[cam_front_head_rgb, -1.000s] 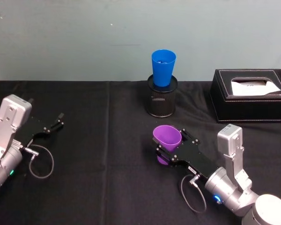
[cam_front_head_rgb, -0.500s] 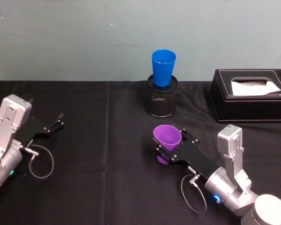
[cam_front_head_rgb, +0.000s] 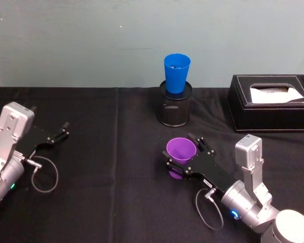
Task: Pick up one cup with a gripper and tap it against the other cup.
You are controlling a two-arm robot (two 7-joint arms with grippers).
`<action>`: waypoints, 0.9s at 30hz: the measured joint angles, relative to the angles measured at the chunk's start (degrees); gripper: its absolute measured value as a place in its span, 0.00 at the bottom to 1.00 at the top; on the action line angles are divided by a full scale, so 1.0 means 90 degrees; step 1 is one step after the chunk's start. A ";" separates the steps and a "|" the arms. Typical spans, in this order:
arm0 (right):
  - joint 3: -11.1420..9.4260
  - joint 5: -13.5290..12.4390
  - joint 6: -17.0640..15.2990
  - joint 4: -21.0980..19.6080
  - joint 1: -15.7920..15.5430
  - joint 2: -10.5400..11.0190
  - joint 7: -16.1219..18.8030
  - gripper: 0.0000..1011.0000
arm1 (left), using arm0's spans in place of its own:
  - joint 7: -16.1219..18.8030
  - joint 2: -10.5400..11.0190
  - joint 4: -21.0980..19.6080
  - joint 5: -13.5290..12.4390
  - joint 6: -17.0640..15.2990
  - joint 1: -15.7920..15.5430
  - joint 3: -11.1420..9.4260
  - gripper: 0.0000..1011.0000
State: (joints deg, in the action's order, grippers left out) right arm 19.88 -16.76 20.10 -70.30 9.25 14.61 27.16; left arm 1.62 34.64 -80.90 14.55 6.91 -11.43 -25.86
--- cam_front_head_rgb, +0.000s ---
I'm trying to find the thin dark right gripper cable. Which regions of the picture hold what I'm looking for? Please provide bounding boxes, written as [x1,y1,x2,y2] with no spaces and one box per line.
[195,187,224,231]

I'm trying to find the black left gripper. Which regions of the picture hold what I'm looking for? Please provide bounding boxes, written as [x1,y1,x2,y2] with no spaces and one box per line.
[17,106,71,159]

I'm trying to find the white tissue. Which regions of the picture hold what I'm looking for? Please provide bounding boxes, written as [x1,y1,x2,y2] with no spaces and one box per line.
[249,85,303,105]

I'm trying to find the blue plastic cup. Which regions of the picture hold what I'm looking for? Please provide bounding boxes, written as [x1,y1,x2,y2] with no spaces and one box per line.
[163,53,192,95]

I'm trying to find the thin dark gripper cable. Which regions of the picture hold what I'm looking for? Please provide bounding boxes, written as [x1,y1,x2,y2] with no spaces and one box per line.
[24,155,60,194]
[195,187,224,231]

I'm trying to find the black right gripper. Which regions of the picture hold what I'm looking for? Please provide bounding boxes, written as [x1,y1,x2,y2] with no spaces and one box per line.
[162,133,238,195]

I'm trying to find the purple plastic cup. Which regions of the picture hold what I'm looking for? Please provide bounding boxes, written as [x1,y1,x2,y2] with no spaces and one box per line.
[166,137,198,180]

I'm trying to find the black table cloth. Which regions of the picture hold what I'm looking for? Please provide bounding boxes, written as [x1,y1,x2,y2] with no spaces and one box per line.
[0,87,304,243]

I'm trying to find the black mesh pen holder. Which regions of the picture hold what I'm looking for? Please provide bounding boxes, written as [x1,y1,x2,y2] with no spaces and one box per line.
[156,79,194,128]

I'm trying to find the black leather tissue box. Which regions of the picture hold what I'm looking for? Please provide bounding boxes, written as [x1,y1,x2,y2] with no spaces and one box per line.
[226,73,304,134]

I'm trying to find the thin dark left gripper cable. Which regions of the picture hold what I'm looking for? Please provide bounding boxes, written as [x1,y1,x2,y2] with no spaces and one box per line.
[24,155,60,194]

